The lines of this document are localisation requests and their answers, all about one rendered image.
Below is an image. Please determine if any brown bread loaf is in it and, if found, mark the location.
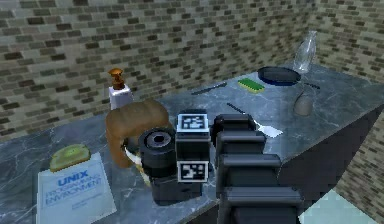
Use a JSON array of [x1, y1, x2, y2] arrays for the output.
[[105, 98, 173, 169]]

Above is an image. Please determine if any black handled white spatula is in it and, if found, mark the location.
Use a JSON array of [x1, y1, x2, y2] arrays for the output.
[[226, 102, 285, 139]]

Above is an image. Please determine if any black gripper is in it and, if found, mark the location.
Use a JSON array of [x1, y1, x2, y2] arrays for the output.
[[123, 126, 203, 205]]

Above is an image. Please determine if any dark blue frying pan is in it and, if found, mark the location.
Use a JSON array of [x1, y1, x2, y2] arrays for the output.
[[257, 65, 321, 91]]

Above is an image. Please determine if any green and yellow sponge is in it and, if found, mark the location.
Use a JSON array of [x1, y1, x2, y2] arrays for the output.
[[237, 77, 266, 95]]

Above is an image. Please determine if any white soap dispenser brown pump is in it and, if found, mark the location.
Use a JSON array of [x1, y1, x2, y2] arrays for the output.
[[107, 67, 135, 111]]

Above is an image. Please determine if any clear grey drinking glass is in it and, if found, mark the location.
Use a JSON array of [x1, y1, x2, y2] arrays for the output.
[[292, 83, 315, 117]]

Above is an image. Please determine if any black knife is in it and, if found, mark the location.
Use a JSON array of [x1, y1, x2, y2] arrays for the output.
[[191, 81, 228, 96]]

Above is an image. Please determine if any grey marble kitchen counter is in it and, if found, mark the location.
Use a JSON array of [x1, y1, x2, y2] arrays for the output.
[[0, 61, 384, 224]]

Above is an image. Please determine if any white and blue book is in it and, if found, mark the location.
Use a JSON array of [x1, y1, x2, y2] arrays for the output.
[[35, 152, 118, 224]]

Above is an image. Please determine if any clear glass bottle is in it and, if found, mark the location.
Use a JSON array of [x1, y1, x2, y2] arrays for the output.
[[292, 29, 319, 75]]

